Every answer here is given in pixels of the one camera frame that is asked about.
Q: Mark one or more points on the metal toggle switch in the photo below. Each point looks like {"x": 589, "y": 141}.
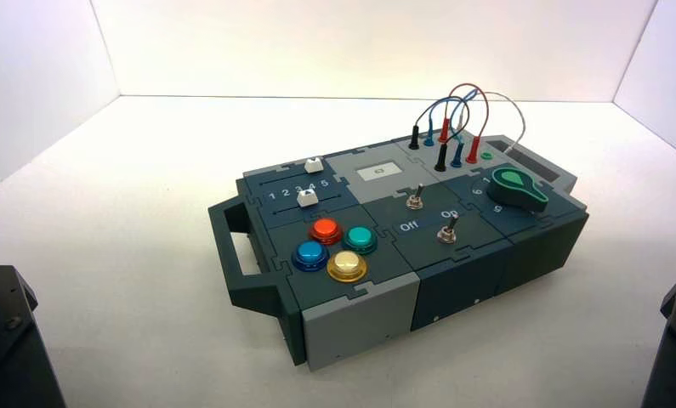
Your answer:
{"x": 415, "y": 200}
{"x": 447, "y": 234}

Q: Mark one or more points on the dark teal grey control box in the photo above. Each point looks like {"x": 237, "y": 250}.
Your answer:
{"x": 461, "y": 281}

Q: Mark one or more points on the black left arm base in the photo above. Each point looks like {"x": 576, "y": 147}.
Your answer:
{"x": 11, "y": 349}

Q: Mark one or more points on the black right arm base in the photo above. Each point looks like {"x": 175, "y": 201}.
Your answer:
{"x": 675, "y": 355}

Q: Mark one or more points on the red round push button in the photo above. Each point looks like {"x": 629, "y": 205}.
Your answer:
{"x": 325, "y": 228}

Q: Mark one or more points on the white slider knob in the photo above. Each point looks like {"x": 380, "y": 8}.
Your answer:
{"x": 305, "y": 199}
{"x": 313, "y": 166}

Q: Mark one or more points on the teal round push button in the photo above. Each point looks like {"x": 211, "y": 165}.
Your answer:
{"x": 360, "y": 237}

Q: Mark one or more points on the small white display screen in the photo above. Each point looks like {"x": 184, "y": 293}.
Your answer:
{"x": 380, "y": 171}

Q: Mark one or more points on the blue round push button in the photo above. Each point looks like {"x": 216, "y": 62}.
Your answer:
{"x": 310, "y": 252}

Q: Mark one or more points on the yellow round push button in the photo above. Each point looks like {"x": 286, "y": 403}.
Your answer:
{"x": 347, "y": 263}

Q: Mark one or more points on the small green socket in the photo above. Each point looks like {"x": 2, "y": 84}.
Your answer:
{"x": 487, "y": 156}

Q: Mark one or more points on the green rotary knob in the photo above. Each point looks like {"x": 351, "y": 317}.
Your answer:
{"x": 512, "y": 190}

